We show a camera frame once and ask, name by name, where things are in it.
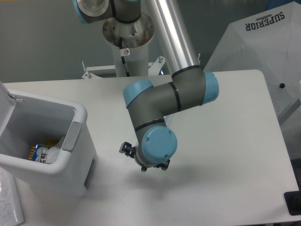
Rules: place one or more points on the clear plastic wrapper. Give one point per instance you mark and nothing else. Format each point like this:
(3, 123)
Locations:
(54, 151)

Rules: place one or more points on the black device at table edge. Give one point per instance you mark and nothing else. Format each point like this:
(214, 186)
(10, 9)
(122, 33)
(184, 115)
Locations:
(293, 202)

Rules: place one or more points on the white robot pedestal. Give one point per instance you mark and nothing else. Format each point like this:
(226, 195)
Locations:
(130, 45)

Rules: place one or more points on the blue yellow snack package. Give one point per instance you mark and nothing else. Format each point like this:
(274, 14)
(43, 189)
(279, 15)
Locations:
(39, 152)

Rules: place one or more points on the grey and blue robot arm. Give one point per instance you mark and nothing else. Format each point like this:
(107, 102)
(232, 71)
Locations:
(149, 105)

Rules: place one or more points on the white umbrella with lettering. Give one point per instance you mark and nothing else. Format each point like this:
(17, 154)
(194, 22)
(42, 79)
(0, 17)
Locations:
(269, 42)

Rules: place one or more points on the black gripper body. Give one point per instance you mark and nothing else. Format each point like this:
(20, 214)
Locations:
(145, 167)

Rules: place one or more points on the white metal base frame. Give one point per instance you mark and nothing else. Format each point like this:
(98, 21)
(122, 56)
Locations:
(159, 67)

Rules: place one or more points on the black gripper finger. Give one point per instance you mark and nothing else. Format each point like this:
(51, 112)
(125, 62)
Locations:
(127, 149)
(163, 166)

